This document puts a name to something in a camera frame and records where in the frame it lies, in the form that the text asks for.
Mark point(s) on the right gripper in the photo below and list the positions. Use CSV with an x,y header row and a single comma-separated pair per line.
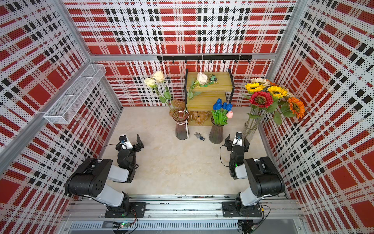
x,y
229,142

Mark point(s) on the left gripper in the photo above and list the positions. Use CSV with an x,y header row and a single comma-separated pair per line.
x,y
136,146

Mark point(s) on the dark pink ribbed vase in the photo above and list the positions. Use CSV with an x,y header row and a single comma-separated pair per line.
x,y
216,135

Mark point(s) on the pink tulip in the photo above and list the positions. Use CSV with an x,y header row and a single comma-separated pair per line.
x,y
229,115

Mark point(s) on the pink glass vase with ribbon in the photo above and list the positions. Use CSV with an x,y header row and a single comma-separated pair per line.
x,y
181,119

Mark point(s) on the red daisy flower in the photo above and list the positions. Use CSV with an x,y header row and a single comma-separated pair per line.
x,y
262,103

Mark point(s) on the pale green rose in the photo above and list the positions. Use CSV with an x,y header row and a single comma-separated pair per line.
x,y
150,82

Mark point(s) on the yellow daisy flower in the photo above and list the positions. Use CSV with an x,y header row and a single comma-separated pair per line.
x,y
277,92

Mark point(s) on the beige daisy flower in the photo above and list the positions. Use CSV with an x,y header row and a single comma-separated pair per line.
x,y
260,81
289,93

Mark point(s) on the cream rose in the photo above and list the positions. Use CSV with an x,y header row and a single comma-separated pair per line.
x,y
159,76

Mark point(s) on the orange daisy flower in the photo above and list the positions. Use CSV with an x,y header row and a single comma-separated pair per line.
x,y
272,84
290,108

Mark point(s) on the white rose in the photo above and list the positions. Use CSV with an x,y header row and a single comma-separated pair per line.
x,y
201,81

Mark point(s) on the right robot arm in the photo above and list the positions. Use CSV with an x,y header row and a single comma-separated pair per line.
x,y
263,177

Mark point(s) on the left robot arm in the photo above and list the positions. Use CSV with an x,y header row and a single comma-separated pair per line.
x,y
89,179

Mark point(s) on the clear glass vase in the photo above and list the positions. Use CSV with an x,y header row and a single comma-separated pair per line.
x,y
248,131

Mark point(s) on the small grey toy figure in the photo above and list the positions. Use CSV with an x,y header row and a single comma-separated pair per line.
x,y
199,136

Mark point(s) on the brown teddy bear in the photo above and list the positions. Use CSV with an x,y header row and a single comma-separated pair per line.
x,y
197,117

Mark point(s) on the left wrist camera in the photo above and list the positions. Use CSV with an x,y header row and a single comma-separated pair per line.
x,y
124,143

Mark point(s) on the wooden shelf black frame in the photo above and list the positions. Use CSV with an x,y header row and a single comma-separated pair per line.
x,y
224,90

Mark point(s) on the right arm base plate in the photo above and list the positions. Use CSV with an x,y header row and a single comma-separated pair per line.
x,y
231,209

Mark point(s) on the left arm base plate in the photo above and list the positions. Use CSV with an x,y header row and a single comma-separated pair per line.
x,y
131,210

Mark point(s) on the green toy with lanyard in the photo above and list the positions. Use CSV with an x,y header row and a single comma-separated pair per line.
x,y
211,79

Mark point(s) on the white wire wall basket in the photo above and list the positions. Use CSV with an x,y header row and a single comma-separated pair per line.
x,y
66,107

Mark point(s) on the circuit board on rail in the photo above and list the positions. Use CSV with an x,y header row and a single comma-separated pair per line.
x,y
121,225

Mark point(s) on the black hook rail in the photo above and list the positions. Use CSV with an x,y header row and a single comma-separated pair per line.
x,y
204,57

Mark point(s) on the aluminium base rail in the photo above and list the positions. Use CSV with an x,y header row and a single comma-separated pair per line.
x,y
187,214

